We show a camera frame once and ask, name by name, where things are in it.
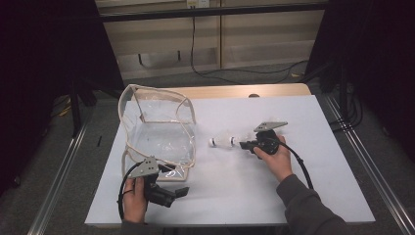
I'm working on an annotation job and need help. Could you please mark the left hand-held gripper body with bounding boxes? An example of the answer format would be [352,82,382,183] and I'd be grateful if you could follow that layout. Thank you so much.
[128,156,179,209]

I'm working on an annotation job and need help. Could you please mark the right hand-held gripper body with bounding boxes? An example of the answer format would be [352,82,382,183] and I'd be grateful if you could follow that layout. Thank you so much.
[254,121,289,155]

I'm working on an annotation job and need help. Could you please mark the clear plastic bag beige trim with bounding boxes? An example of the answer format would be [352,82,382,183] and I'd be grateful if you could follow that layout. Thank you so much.
[117,83,198,182]

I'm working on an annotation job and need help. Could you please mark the person's left hand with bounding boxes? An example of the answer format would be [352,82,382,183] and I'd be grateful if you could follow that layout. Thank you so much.
[122,177,150,223]

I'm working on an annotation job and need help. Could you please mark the person's right hand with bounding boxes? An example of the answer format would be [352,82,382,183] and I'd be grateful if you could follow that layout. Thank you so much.
[254,135,294,183]

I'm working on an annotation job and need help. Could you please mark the white table cover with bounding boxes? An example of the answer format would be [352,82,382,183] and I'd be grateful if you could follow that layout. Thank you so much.
[84,94,376,227]

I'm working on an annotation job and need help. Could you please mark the wooden table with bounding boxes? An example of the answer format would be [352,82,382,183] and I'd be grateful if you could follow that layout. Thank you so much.
[130,82,312,101]

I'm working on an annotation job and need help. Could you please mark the black metal stand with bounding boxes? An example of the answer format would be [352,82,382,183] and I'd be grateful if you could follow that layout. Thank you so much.
[69,77,98,137]
[321,60,351,121]

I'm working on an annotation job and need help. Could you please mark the beige cabinet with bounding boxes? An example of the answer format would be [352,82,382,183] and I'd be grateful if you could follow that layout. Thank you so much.
[94,0,327,80]

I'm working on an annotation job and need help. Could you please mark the yellow floor item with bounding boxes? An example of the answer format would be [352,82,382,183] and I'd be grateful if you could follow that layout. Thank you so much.
[58,104,72,118]

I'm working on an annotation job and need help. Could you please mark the black curtain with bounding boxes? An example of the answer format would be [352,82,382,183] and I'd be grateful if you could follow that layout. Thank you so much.
[0,0,125,197]
[306,0,415,163]

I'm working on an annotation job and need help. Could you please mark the black horizontal metal bar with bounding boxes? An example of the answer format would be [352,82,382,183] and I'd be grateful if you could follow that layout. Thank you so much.
[99,2,329,24]

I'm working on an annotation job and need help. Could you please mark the left hand-held gripper cable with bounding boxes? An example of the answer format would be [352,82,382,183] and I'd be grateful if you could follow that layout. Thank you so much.
[117,161,145,221]

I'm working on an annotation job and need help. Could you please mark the hand-held gripper cable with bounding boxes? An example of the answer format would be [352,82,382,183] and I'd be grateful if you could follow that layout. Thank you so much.
[278,141,314,190]
[117,161,145,221]

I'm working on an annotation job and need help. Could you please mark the right hand-held gripper cable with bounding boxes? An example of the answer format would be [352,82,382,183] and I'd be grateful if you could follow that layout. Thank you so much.
[278,141,314,190]

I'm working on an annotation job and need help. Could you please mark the black floor cables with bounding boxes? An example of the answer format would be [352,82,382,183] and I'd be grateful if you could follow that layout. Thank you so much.
[329,92,364,132]

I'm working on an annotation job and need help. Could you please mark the aluminium floor rail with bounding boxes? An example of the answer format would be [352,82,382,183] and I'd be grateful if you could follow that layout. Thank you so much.
[326,94,415,235]
[27,118,91,235]

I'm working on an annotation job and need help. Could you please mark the black power cable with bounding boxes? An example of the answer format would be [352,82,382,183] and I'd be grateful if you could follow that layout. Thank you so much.
[190,7,310,85]

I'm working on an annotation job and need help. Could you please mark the white wall socket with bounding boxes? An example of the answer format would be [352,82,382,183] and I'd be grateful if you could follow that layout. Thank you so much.
[186,0,210,9]

